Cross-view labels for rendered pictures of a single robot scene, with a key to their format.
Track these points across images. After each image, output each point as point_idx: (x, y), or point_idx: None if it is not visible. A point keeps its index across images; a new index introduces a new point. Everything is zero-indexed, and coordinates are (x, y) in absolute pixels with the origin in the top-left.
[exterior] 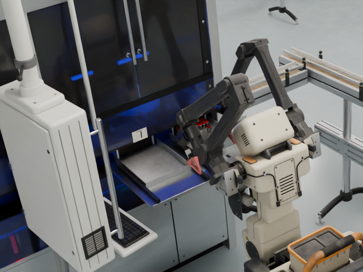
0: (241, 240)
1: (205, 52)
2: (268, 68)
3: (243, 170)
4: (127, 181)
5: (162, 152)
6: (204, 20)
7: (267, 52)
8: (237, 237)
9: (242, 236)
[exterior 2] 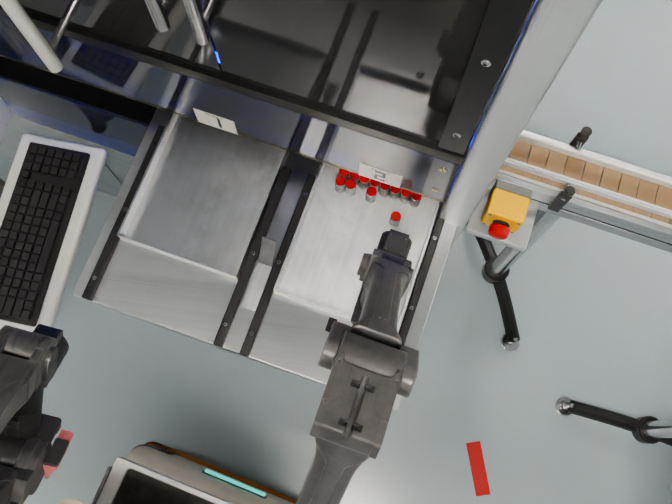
0: (434, 303)
1: (460, 119)
2: (305, 492)
3: None
4: (129, 180)
5: (266, 173)
6: (493, 62)
7: (342, 469)
8: (436, 293)
9: (445, 297)
